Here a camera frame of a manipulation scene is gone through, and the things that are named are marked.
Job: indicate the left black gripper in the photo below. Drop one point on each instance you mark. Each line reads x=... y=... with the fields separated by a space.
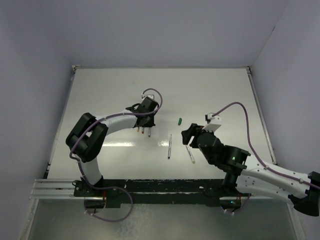
x=150 y=124

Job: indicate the green pen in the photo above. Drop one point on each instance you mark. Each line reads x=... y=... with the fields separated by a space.
x=190 y=154

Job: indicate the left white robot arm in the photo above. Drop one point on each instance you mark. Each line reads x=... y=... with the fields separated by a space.
x=86 y=139

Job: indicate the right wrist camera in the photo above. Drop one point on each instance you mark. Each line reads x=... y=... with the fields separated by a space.
x=213 y=122

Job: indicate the aluminium extrusion rail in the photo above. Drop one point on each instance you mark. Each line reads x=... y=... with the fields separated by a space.
x=52 y=189

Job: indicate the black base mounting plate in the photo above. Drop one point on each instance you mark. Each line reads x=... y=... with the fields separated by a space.
x=115 y=192

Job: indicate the blue pen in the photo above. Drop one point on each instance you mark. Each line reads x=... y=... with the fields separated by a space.
x=169 y=146

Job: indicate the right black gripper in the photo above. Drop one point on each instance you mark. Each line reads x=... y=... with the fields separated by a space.
x=193 y=130

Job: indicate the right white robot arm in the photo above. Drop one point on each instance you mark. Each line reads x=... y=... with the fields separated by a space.
x=246 y=174

